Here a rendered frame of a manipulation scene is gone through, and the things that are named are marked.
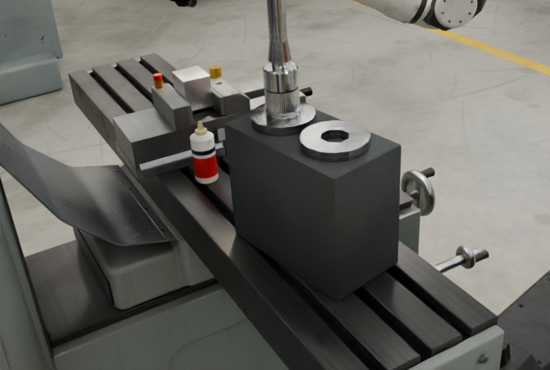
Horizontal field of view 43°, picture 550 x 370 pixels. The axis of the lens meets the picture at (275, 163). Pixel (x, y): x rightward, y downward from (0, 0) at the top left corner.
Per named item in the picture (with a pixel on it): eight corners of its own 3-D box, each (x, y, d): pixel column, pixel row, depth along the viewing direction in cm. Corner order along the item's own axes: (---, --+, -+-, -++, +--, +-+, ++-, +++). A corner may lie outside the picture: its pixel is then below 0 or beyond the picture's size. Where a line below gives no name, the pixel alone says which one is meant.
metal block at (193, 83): (201, 95, 131) (197, 65, 128) (214, 106, 126) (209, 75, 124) (175, 101, 129) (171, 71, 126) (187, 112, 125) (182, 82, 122)
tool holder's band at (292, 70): (255, 76, 91) (254, 69, 90) (276, 64, 94) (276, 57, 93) (285, 82, 88) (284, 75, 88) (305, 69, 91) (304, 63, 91)
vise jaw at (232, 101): (224, 87, 136) (222, 69, 135) (250, 110, 127) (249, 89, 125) (196, 95, 134) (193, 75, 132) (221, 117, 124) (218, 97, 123)
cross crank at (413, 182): (415, 197, 176) (417, 156, 171) (446, 218, 167) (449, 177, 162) (364, 217, 170) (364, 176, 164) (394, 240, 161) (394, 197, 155)
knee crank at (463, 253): (477, 251, 170) (479, 231, 167) (495, 263, 165) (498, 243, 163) (407, 282, 161) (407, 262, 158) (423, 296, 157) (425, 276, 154)
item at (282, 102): (259, 115, 94) (255, 76, 91) (279, 103, 97) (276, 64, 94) (287, 123, 91) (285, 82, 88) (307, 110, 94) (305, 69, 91)
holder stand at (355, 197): (295, 203, 111) (287, 87, 101) (399, 263, 96) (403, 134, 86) (235, 233, 105) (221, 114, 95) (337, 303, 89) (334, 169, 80)
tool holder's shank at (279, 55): (263, 68, 90) (256, -17, 85) (277, 60, 93) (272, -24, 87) (283, 72, 89) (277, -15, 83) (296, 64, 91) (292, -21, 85)
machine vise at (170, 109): (277, 103, 145) (273, 54, 140) (312, 129, 133) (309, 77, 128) (115, 146, 132) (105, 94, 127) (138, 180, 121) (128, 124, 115)
